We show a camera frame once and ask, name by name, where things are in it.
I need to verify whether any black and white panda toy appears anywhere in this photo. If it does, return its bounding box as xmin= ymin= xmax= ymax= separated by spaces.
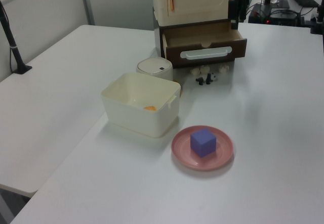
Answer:
xmin=195 ymin=72 xmax=219 ymax=86

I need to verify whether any brown wooden drawer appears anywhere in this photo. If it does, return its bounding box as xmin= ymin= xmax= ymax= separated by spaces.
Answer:
xmin=161 ymin=21 xmax=248 ymax=67

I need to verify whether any black electronics box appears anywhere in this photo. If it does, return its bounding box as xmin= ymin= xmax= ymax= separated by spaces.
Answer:
xmin=248 ymin=4 xmax=300 ymax=26

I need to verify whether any black table clamp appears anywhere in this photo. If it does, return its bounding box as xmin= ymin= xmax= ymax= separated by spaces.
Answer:
xmin=309 ymin=4 xmax=324 ymax=35

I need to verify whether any small white lidded bin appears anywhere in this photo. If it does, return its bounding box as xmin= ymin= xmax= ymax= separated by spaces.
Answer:
xmin=136 ymin=58 xmax=174 ymax=81

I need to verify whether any cream plastic storage box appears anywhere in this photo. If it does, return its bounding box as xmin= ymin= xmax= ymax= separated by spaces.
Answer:
xmin=100 ymin=72 xmax=182 ymax=138

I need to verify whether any purple cube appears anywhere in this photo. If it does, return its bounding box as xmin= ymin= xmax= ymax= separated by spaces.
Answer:
xmin=190 ymin=128 xmax=217 ymax=158

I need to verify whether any pink round plate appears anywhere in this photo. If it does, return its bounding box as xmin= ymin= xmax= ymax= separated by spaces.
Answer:
xmin=171 ymin=125 xmax=234 ymax=171

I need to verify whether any white drawer handle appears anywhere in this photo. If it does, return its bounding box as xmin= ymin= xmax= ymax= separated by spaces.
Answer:
xmin=180 ymin=46 xmax=232 ymax=61

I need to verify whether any grey partition post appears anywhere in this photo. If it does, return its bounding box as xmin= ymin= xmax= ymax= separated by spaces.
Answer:
xmin=77 ymin=0 xmax=96 ymax=26

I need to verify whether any black camera stand pole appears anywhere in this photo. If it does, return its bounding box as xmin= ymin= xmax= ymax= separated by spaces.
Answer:
xmin=0 ymin=0 xmax=33 ymax=74

